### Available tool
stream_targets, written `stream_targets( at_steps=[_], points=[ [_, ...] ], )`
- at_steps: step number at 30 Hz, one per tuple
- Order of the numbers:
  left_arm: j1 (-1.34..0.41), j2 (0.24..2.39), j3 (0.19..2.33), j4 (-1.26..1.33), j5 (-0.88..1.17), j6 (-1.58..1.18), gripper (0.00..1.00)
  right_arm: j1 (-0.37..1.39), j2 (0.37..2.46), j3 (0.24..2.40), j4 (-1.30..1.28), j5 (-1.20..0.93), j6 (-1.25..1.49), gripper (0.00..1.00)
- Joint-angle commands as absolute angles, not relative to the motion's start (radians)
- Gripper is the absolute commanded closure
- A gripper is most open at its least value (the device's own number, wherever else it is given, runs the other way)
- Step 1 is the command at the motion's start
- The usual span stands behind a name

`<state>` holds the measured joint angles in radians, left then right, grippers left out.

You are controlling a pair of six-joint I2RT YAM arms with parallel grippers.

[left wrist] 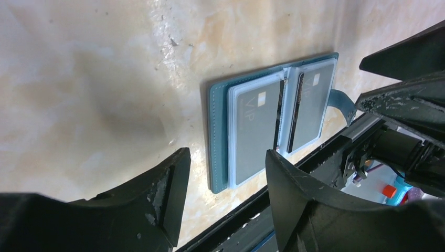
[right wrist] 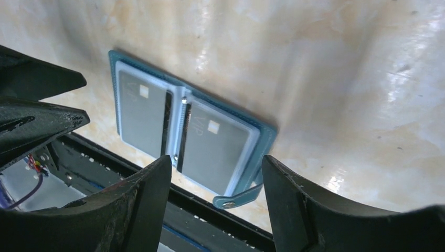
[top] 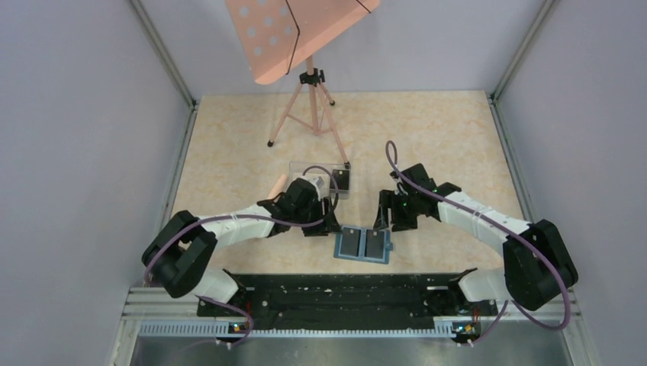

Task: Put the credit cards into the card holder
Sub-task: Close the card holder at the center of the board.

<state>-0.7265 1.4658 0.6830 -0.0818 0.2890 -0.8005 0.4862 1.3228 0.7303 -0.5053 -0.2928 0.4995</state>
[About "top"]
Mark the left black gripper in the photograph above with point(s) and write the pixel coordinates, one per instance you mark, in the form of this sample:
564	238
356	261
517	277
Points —
329	227

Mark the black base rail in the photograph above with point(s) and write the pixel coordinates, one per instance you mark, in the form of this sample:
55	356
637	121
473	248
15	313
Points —
337	302

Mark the pink toy microphone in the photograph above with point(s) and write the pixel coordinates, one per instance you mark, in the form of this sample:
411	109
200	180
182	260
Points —
278	187

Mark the black card stack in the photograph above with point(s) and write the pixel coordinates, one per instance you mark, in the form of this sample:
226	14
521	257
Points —
340	182

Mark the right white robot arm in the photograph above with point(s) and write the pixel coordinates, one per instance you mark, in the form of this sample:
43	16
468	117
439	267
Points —
536	263

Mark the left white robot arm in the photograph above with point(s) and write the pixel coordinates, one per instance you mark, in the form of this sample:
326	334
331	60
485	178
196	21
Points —
178	258

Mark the pink music stand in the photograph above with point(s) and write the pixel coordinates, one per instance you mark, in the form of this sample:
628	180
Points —
277	36

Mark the clear plastic box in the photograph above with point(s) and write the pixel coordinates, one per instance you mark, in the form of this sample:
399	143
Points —
319	173

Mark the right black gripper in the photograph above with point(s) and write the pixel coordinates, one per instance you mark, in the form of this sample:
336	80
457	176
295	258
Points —
388	199

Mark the teal card holder wallet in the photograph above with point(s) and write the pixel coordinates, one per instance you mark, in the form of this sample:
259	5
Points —
361	257

